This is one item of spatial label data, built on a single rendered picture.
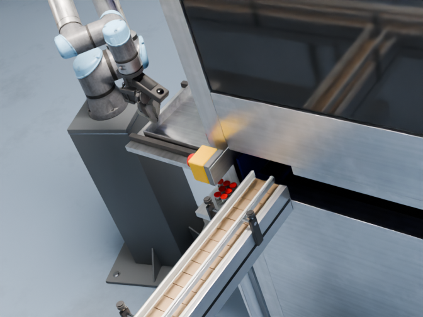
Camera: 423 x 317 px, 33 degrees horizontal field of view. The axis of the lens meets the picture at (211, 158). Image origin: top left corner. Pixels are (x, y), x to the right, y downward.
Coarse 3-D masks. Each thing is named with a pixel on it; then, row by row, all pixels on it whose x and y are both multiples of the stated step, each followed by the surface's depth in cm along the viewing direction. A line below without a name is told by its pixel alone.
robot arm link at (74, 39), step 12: (48, 0) 223; (60, 0) 219; (72, 0) 223; (60, 12) 217; (72, 12) 218; (60, 24) 216; (72, 24) 215; (60, 36) 213; (72, 36) 212; (84, 36) 212; (60, 48) 212; (72, 48) 213; (84, 48) 214
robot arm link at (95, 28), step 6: (108, 12) 217; (114, 12) 217; (102, 18) 215; (108, 18) 214; (114, 18) 213; (120, 18) 214; (90, 24) 214; (96, 24) 213; (102, 24) 213; (90, 30) 213; (96, 30) 213; (102, 30) 213; (96, 36) 213; (102, 36) 213; (96, 42) 214; (102, 42) 215
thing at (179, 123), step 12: (180, 96) 234; (192, 96) 237; (168, 108) 231; (180, 108) 234; (192, 108) 232; (168, 120) 231; (180, 120) 229; (192, 120) 227; (144, 132) 224; (156, 132) 228; (168, 132) 226; (180, 132) 224; (192, 132) 223; (204, 132) 221; (180, 144) 216; (192, 144) 213; (204, 144) 217
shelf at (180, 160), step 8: (184, 88) 242; (176, 96) 240; (168, 104) 238; (160, 112) 236; (144, 128) 231; (128, 144) 227; (136, 144) 226; (136, 152) 225; (144, 152) 222; (152, 152) 221; (160, 152) 220; (168, 152) 219; (160, 160) 220; (168, 160) 217; (176, 160) 215; (184, 160) 214
